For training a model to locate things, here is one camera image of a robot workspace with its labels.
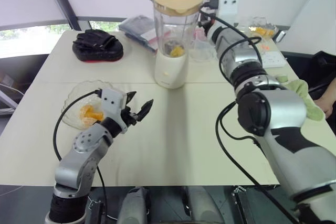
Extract black and silver small device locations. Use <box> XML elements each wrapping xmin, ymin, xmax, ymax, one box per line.
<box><xmin>275</xmin><ymin>29</ymin><xmax>287</xmax><ymax>44</ymax></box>

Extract clear upright measuring cup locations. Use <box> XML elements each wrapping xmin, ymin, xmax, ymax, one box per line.
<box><xmin>188</xmin><ymin>40</ymin><xmax>216</xmax><ymax>62</ymax></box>

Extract black case with latches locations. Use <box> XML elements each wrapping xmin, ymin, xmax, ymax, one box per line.
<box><xmin>232</xmin><ymin>185</ymin><xmax>297</xmax><ymax>224</ymax></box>

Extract white blender base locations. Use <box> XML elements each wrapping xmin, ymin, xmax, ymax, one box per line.
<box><xmin>153</xmin><ymin>50</ymin><xmax>190</xmax><ymax>90</ymax></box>

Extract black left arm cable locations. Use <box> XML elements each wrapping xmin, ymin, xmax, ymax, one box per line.
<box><xmin>52</xmin><ymin>89</ymin><xmax>118</xmax><ymax>221</ymax></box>

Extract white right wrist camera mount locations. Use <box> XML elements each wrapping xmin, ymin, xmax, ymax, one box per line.
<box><xmin>217</xmin><ymin>0</ymin><xmax>240</xmax><ymax>25</ymax></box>

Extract black crumpled glove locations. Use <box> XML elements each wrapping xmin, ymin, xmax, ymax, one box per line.
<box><xmin>75</xmin><ymin>29</ymin><xmax>118</xmax><ymax>49</ymax></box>

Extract person's bare hand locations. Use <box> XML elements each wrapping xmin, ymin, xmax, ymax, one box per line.
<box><xmin>313</xmin><ymin>79</ymin><xmax>336</xmax><ymax>116</ymax></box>

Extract white frame stand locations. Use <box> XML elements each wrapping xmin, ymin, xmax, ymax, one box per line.
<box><xmin>0</xmin><ymin>83</ymin><xmax>19</xmax><ymax>116</ymax></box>

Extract clear blender jar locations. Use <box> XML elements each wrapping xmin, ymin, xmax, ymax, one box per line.
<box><xmin>151</xmin><ymin>0</ymin><xmax>211</xmax><ymax>58</ymax></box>

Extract clear wavy glass bowl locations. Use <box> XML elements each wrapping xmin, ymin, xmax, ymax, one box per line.
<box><xmin>246</xmin><ymin>15</ymin><xmax>278</xmax><ymax>39</ymax></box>

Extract clear glass plate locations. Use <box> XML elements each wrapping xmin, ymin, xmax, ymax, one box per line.
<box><xmin>60</xmin><ymin>79</ymin><xmax>117</xmax><ymax>131</ymax></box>

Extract dark fabric pack plastic bag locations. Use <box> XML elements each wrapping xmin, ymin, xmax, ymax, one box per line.
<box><xmin>117</xmin><ymin>15</ymin><xmax>160</xmax><ymax>54</ymax></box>

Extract orange segments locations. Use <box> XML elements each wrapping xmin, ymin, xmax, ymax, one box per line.
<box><xmin>79</xmin><ymin>104</ymin><xmax>106</xmax><ymax>127</ymax></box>
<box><xmin>169</xmin><ymin>46</ymin><xmax>185</xmax><ymax>58</ymax></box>

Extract red flat item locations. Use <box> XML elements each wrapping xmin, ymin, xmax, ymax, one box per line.
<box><xmin>193</xmin><ymin>28</ymin><xmax>208</xmax><ymax>42</ymax></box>

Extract silver robot leg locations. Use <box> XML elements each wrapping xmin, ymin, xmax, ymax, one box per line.
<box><xmin>116</xmin><ymin>186</ymin><xmax>152</xmax><ymax>224</ymax></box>
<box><xmin>183</xmin><ymin>185</ymin><xmax>224</xmax><ymax>224</ymax></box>

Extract orange pieces in wavy bowl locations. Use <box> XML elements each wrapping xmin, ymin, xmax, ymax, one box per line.
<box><xmin>248</xmin><ymin>25</ymin><xmax>274</xmax><ymax>38</ymax></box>

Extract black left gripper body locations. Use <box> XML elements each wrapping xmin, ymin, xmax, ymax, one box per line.
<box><xmin>121</xmin><ymin>105</ymin><xmax>141</xmax><ymax>128</ymax></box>

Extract black bag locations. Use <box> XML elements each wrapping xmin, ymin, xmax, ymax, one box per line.
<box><xmin>282</xmin><ymin>50</ymin><xmax>336</xmax><ymax>100</ymax></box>

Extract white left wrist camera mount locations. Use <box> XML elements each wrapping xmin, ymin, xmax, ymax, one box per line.
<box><xmin>100</xmin><ymin>88</ymin><xmax>130</xmax><ymax>133</ymax></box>

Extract green towel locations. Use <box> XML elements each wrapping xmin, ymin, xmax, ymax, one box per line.
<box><xmin>275</xmin><ymin>74</ymin><xmax>326</xmax><ymax>123</ymax></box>

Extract orange segments on glass plate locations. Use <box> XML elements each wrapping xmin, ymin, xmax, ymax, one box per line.
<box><xmin>79</xmin><ymin>104</ymin><xmax>106</xmax><ymax>127</ymax></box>

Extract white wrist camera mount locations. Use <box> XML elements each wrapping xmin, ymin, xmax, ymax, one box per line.
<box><xmin>217</xmin><ymin>0</ymin><xmax>240</xmax><ymax>25</ymax></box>
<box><xmin>100</xmin><ymin>88</ymin><xmax>130</xmax><ymax>133</ymax></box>

